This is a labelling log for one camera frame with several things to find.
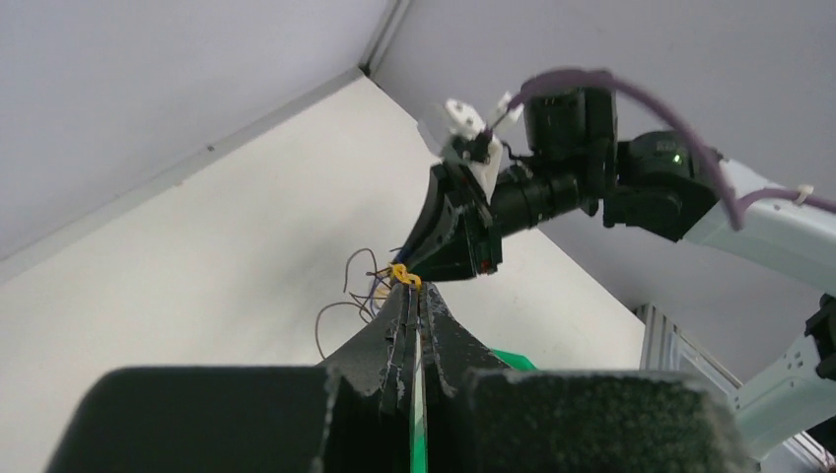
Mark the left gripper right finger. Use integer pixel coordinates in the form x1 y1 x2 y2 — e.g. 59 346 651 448
420 284 751 472

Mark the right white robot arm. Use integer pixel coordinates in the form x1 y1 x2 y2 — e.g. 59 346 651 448
394 84 835 459

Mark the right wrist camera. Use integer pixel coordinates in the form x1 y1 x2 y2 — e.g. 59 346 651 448
417 93 523 201

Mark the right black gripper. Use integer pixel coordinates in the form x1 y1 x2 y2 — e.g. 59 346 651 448
394 164 503 283

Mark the green six-compartment tray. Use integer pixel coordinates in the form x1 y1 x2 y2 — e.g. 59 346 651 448
410 349 536 473

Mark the yellow wire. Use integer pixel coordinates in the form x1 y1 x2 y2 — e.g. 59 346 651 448
388 262 423 291

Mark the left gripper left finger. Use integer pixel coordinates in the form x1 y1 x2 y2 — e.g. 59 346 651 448
47 284 418 472

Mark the colourful wire bundle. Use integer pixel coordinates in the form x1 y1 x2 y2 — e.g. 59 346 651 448
314 246 406 361

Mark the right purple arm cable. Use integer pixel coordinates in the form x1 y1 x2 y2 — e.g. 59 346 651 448
506 67 836 233

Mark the aluminium frame rail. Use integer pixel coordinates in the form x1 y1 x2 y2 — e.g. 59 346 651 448
636 296 835 472

